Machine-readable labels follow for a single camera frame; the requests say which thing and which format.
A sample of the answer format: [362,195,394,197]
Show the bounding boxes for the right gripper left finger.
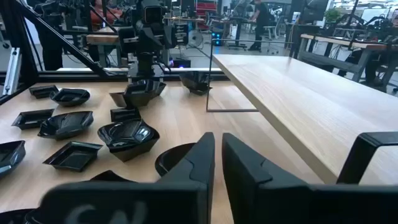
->
[24,132,215,224]

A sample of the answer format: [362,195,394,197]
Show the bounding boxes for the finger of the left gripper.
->
[138,29,155,49]
[155,27,171,50]

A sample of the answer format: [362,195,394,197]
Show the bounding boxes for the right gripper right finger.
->
[221,133,398,224]

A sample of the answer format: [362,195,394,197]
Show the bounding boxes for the small square black plate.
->
[178,71,213,96]
[11,108,55,131]
[28,84,60,100]
[109,107,142,123]
[42,141,104,173]

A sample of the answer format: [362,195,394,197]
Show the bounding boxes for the wooden workbench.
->
[86,32,121,68]

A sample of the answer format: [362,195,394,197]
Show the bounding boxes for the black box with blue light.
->
[170,58,192,68]

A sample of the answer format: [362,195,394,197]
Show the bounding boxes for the round floor fan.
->
[187,30,205,47]

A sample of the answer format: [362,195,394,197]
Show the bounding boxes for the person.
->
[90,0,124,26]
[248,0,271,52]

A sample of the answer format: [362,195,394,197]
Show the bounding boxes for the red cabinet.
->
[195,1,218,30]

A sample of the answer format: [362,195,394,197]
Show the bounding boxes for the black computer tower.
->
[211,30,223,47]

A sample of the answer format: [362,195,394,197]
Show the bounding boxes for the black desk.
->
[211,17,259,49]

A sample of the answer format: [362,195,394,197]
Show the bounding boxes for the wooden shelf with black legs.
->
[206,39,398,186]

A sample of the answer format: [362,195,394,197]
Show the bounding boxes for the black monitor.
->
[300,0,330,22]

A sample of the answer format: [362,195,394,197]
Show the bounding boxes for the green background plant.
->
[323,7,343,23]

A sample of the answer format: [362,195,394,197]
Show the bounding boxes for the wooden background table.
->
[297,32,398,83]

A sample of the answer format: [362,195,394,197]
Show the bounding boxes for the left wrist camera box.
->
[143,5,163,24]

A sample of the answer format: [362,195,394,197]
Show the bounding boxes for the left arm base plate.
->
[127,63,171,82]

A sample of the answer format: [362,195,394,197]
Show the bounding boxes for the black aluminium table frame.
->
[0,0,226,106]

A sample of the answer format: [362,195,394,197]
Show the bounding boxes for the silver frame bracket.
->
[2,47,22,96]

